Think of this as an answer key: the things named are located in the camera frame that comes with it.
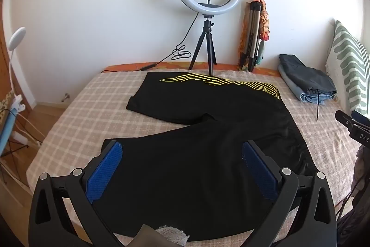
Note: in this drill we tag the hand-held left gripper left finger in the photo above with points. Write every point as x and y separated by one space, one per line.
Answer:
104 169

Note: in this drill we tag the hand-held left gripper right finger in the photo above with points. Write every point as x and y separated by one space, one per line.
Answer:
259 169

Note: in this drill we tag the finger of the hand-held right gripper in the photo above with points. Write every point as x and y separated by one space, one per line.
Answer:
362 118
344 119

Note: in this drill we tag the black pants with yellow stripes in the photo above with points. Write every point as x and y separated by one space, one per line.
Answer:
188 154

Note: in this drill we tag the folded blue jeans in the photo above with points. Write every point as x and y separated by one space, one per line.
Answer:
310 97

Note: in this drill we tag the green patterned white pillow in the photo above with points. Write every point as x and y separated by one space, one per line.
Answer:
348 67

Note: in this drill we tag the beige checked blanket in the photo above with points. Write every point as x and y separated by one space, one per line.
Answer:
95 108

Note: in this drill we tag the metal door stopper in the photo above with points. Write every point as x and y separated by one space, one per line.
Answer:
66 96

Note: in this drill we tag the white power strip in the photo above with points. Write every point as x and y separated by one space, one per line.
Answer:
24 138

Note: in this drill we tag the person's dark striped clothing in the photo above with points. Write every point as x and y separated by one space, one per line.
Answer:
357 226

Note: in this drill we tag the light blue board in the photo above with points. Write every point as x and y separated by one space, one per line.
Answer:
6 131

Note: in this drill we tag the orange bedsheet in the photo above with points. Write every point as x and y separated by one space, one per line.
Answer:
130 66

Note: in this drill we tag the teal cloth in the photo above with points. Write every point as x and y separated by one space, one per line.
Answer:
261 51

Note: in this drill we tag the orange patterned scarf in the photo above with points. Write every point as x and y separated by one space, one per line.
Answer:
264 24

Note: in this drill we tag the folded silver tripod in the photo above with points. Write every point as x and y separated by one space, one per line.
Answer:
252 33

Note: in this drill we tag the small black tripod stand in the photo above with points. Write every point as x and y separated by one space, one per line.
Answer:
207 33

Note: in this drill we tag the white clamp desk lamp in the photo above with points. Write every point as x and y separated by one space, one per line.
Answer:
16 38

